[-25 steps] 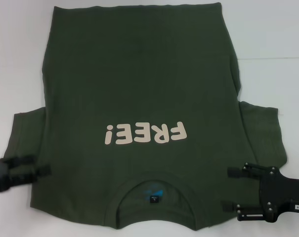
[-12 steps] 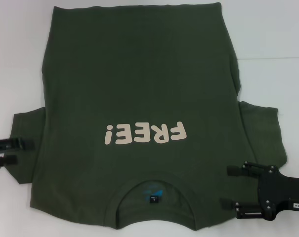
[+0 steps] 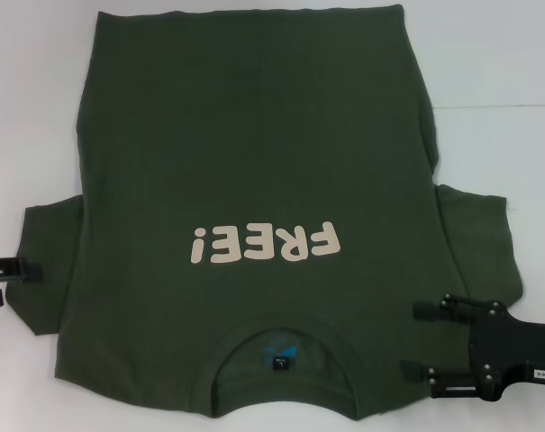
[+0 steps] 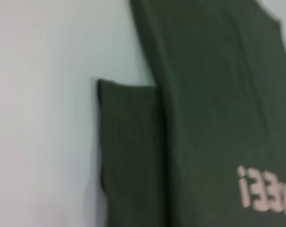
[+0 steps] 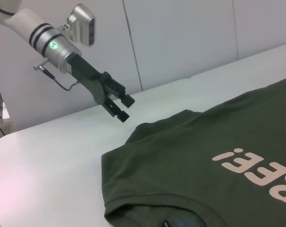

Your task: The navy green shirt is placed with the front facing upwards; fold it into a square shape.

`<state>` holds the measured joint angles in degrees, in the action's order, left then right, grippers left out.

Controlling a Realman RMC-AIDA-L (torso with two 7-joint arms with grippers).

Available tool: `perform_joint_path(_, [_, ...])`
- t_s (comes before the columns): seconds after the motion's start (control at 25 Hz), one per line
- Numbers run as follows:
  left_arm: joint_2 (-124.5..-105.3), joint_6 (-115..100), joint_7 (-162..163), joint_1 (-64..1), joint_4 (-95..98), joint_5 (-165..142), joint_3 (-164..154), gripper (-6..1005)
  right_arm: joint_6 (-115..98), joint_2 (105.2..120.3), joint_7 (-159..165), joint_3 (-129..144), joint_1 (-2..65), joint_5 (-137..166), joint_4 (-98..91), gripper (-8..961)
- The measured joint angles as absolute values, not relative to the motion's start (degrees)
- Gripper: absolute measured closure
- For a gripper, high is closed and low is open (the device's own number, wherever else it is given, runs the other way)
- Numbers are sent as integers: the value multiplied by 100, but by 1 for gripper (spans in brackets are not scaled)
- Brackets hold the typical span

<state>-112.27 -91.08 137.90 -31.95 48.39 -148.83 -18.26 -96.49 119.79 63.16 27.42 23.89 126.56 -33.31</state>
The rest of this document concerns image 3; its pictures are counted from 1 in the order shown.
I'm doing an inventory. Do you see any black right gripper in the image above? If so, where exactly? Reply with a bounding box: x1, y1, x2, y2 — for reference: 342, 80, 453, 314
400, 292, 545, 402

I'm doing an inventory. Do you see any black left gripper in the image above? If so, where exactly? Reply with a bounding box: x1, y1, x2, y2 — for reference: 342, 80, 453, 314
0, 256, 43, 308

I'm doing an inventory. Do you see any dark green FREE t-shirt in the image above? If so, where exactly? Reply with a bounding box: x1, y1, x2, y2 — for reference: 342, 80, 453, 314
8, 3, 525, 422

